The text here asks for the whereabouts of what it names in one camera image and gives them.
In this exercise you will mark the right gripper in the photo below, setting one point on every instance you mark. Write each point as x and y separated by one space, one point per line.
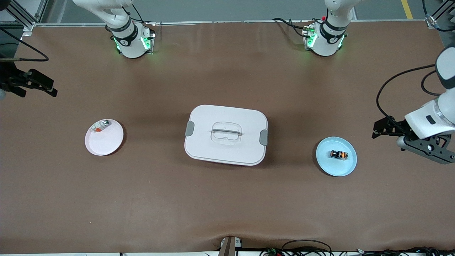
10 79

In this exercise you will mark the white lidded box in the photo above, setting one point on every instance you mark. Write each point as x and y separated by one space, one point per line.
227 145

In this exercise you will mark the brown table mat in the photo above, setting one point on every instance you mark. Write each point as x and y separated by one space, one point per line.
227 202

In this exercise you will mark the aluminium frame profile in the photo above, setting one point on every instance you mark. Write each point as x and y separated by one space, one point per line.
25 16

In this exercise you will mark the pink round plate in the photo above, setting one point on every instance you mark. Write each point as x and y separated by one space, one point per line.
105 140

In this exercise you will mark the light blue round plate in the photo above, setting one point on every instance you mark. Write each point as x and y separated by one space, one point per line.
334 167

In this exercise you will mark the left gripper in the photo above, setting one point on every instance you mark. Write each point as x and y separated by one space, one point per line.
395 127

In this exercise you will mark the orange push button switch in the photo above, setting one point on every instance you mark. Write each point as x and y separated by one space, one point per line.
339 154

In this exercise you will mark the wooden camera post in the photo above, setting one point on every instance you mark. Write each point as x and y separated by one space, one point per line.
229 246

